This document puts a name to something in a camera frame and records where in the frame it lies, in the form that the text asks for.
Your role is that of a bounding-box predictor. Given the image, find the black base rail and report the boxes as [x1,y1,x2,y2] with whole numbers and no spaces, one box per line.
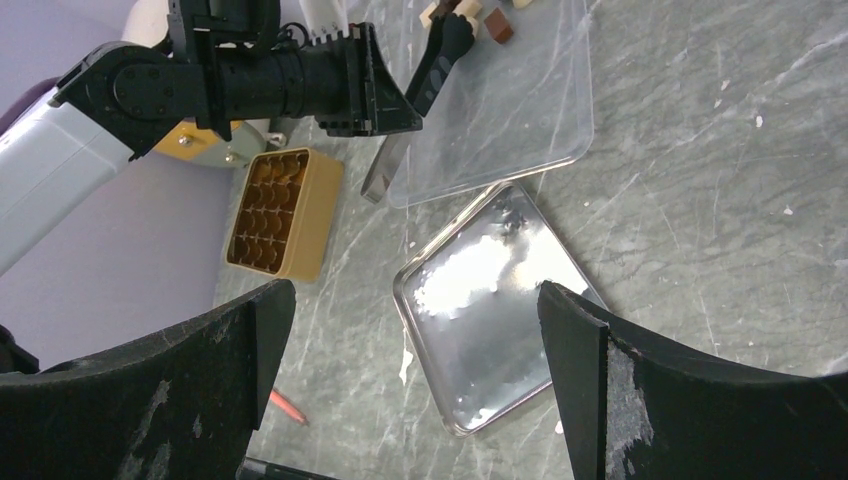
[235,457,336,480]

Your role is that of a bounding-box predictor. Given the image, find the red pen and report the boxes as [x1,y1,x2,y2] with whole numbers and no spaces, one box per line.
[269,389,309,426]

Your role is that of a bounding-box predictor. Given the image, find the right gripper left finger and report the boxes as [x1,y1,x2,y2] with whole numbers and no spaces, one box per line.
[1,280,296,479]

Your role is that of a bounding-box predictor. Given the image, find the black metal tongs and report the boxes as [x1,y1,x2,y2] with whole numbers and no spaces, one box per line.
[360,13,477,204]

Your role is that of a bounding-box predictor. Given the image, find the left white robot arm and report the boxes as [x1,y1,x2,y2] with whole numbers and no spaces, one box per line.
[1,1,423,269]

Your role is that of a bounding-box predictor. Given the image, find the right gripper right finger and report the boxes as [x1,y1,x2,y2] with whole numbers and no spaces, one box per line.
[537,281,847,479]

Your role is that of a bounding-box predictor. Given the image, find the square silver metal lid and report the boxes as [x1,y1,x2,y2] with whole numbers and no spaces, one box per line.
[392,181,605,437]

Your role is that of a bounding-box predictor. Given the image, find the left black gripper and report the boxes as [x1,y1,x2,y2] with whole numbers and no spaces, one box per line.
[165,1,423,139]

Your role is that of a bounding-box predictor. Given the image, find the gold chocolate box tray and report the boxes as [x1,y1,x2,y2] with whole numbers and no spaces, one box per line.
[225,148,345,283]

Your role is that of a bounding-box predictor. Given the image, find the brown square chocolate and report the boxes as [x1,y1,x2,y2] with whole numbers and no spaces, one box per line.
[484,8,514,45]

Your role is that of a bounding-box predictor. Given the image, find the clear plastic tray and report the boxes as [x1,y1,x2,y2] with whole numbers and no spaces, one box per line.
[381,1,594,208]

